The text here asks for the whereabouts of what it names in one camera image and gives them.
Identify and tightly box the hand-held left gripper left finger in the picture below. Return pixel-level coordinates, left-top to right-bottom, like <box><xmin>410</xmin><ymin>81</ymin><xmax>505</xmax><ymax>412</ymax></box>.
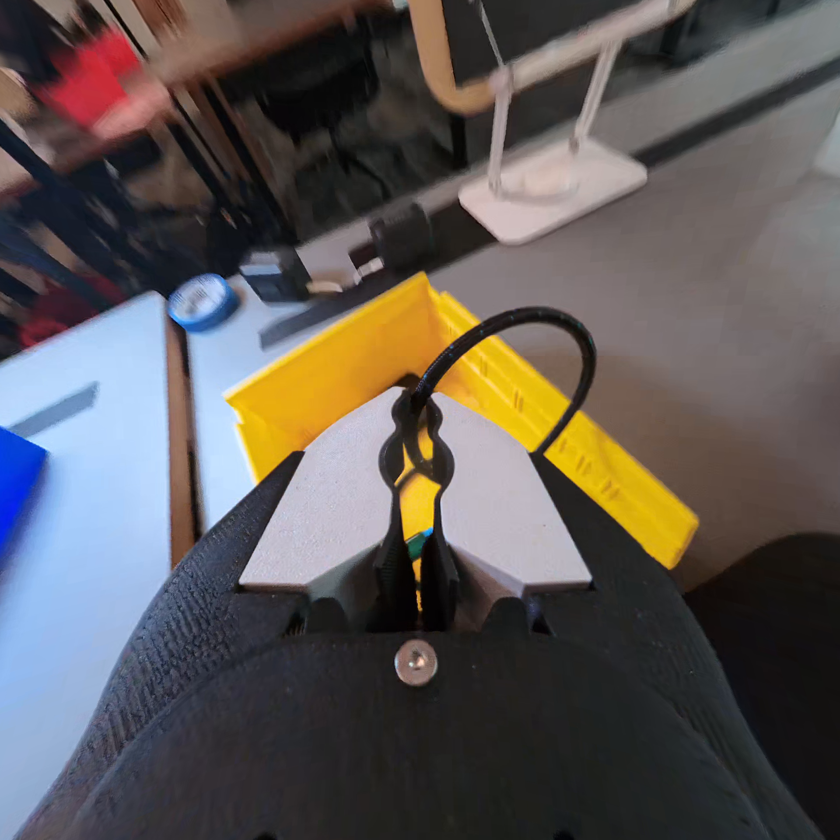
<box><xmin>238</xmin><ymin>386</ymin><xmax>421</xmax><ymax>632</ymax></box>

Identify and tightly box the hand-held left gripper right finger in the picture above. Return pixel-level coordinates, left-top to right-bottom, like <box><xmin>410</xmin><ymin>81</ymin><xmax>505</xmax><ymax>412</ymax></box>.
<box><xmin>422</xmin><ymin>391</ymin><xmax>593</xmax><ymax>632</ymax></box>

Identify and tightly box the yellow plastic bin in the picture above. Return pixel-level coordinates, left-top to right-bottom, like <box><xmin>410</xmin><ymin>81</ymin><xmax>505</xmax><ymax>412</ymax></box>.
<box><xmin>223</xmin><ymin>271</ymin><xmax>700</xmax><ymax>571</ymax></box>

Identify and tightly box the thin black green-plug HDMI cable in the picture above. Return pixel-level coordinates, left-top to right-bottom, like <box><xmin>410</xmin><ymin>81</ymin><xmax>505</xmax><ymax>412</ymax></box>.
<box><xmin>402</xmin><ymin>306</ymin><xmax>598</xmax><ymax>560</ymax></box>

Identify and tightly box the pale adjoining desk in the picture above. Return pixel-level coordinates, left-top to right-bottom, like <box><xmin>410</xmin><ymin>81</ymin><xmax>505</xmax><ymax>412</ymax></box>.
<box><xmin>0</xmin><ymin>290</ymin><xmax>173</xmax><ymax>840</ymax></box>

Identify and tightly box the grey desk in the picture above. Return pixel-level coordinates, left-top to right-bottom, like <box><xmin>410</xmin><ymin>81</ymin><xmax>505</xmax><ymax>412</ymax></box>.
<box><xmin>187</xmin><ymin>66</ymin><xmax>840</xmax><ymax>595</ymax></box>

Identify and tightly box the black power adapter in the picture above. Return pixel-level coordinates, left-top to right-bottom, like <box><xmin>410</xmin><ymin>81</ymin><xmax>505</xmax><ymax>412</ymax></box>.
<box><xmin>367</xmin><ymin>202</ymin><xmax>435</xmax><ymax>271</ymax></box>
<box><xmin>239</xmin><ymin>248</ymin><xmax>311</xmax><ymax>304</ymax></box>

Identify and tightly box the blue tape roll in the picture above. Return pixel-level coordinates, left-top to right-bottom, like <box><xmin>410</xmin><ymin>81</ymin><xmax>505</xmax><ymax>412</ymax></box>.
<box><xmin>167</xmin><ymin>273</ymin><xmax>241</xmax><ymax>334</ymax></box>

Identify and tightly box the blue flat box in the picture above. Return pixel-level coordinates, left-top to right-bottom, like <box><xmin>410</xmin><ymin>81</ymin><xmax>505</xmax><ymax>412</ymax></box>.
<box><xmin>0</xmin><ymin>425</ymin><xmax>49</xmax><ymax>568</ymax></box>

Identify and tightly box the white metal panel stand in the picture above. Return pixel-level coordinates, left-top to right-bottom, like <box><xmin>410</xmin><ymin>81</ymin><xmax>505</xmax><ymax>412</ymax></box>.
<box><xmin>458</xmin><ymin>0</ymin><xmax>698</xmax><ymax>248</ymax></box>

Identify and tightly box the red fabric item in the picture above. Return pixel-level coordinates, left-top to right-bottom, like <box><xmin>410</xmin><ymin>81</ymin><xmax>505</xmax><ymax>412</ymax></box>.
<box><xmin>29</xmin><ymin>29</ymin><xmax>168</xmax><ymax>142</ymax></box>

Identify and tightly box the black panel with wooden frame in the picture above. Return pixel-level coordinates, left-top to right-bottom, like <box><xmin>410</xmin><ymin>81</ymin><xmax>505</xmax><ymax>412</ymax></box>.
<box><xmin>407</xmin><ymin>0</ymin><xmax>664</xmax><ymax>118</ymax></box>

